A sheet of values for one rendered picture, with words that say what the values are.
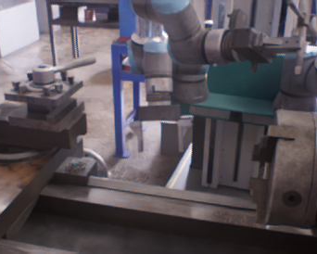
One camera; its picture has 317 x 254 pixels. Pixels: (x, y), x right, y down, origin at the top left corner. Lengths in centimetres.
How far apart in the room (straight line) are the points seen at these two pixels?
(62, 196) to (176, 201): 34
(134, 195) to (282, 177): 56
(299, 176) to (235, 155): 132
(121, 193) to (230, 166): 100
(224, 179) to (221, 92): 53
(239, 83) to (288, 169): 110
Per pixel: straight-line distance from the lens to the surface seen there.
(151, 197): 122
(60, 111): 117
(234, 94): 188
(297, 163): 80
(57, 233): 130
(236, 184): 219
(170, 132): 300
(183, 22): 102
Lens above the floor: 155
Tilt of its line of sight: 27 degrees down
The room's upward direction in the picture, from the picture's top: 1 degrees clockwise
